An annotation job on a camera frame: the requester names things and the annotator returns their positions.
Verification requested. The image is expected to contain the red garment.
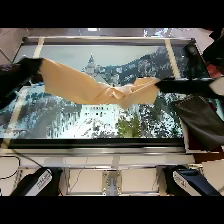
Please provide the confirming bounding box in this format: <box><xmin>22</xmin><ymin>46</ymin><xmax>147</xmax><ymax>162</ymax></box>
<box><xmin>206</xmin><ymin>63</ymin><xmax>224</xmax><ymax>80</ymax></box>

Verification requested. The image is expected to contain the beige shirt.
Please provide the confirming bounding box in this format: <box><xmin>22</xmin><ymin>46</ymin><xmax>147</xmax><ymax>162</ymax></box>
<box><xmin>39</xmin><ymin>58</ymin><xmax>162</xmax><ymax>110</ymax></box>

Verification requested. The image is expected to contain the silver frame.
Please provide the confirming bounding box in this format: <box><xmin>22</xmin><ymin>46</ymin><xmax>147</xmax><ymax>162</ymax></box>
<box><xmin>0</xmin><ymin>145</ymin><xmax>224</xmax><ymax>197</ymax></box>

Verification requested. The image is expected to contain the black garment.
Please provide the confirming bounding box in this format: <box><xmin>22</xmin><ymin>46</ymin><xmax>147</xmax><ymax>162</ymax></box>
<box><xmin>202</xmin><ymin>28</ymin><xmax>224</xmax><ymax>67</ymax></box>

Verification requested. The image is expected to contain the black cable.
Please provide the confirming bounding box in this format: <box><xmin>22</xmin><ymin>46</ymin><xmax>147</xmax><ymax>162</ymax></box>
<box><xmin>0</xmin><ymin>155</ymin><xmax>22</xmax><ymax>181</ymax></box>

